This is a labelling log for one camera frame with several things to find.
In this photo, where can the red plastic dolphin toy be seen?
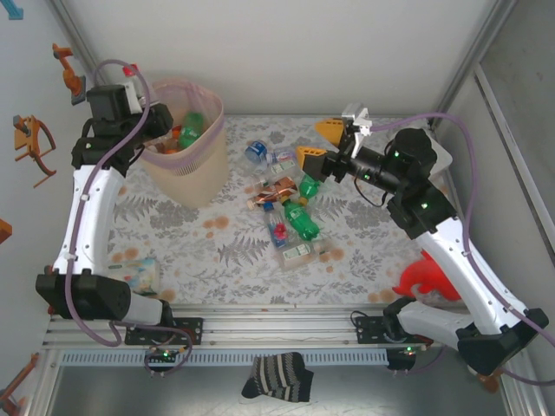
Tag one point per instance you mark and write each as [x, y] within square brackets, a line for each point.
[416, 277]

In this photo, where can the clear bottle pink label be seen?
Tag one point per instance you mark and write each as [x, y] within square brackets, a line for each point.
[282, 154]

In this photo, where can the colourful tissue pack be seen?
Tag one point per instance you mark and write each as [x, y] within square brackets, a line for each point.
[143, 273]

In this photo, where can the red gold label bottle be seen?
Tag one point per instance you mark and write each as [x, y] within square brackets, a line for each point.
[176, 132]

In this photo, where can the blue wall sticker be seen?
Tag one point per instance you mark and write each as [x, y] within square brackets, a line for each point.
[13, 11]

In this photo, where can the blue label bottle white neck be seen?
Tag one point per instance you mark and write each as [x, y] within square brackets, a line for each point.
[256, 151]

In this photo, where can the red label bottle red cap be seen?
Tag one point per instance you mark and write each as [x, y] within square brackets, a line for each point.
[129, 69]

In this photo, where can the orange sticker fragment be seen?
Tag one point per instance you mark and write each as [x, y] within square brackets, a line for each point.
[4, 232]

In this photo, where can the translucent purple bin liner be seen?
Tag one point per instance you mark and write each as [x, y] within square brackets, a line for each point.
[206, 106]

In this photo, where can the clear bottle red flower label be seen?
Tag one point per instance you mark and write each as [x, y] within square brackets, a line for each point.
[277, 229]

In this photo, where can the green plastic bottle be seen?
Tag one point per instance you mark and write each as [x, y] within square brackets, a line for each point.
[191, 130]
[308, 188]

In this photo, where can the orange label bottle orange cap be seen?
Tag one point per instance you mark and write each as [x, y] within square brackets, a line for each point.
[171, 151]

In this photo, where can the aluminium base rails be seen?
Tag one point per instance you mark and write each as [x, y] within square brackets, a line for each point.
[277, 329]

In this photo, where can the control board green light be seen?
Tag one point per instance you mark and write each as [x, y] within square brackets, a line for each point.
[401, 359]
[162, 355]

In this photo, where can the black striped sock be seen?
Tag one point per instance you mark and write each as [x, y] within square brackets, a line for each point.
[277, 377]

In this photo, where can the brown white plush toy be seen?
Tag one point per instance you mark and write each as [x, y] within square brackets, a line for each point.
[490, 383]

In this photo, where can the white box with brown slot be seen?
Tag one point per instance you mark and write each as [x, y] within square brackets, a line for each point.
[443, 160]

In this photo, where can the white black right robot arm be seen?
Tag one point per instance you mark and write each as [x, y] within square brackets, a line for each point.
[468, 268]

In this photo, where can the green white label bottle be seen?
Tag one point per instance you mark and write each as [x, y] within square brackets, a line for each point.
[282, 167]
[297, 253]

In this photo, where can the beige slatted waste bin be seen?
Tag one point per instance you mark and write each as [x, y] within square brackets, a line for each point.
[199, 182]

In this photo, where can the aluminium frame post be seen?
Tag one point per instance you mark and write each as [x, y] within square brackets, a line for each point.
[470, 65]
[80, 43]

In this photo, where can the crumpled clear plastic bottle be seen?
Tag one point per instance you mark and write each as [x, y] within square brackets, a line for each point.
[262, 181]

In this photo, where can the floral tablecloth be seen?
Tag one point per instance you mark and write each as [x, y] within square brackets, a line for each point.
[243, 286]

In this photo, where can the green bottle with label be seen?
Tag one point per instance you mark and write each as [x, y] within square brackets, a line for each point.
[299, 219]

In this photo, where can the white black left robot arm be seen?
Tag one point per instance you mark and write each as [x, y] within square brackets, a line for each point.
[86, 225]

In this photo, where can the orange claw frame sticker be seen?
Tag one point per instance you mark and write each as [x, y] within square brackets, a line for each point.
[24, 138]

